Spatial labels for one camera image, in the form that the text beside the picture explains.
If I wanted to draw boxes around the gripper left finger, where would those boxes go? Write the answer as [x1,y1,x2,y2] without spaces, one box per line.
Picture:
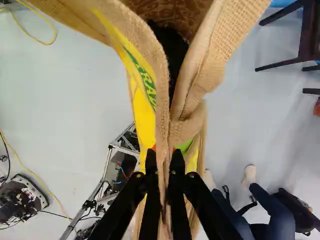
[87,147,162,240]

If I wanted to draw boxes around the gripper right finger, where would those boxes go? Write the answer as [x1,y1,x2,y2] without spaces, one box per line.
[167,148,245,240]

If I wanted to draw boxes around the jute bag with yellow print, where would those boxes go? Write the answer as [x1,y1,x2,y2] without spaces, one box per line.
[26,0,273,240]

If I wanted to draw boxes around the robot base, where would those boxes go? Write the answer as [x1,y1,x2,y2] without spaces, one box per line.
[58,121,148,240]

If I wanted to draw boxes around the person's legs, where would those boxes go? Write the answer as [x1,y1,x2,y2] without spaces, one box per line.
[203,163,297,240]

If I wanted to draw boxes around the dark wooden chair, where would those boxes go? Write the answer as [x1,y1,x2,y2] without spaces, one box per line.
[254,0,320,73]

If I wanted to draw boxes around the yellow floor cable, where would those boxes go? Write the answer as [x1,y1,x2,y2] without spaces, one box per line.
[0,0,57,47]
[0,129,74,222]

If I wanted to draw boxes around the black box with wires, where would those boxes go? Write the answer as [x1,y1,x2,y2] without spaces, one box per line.
[0,173,50,224]

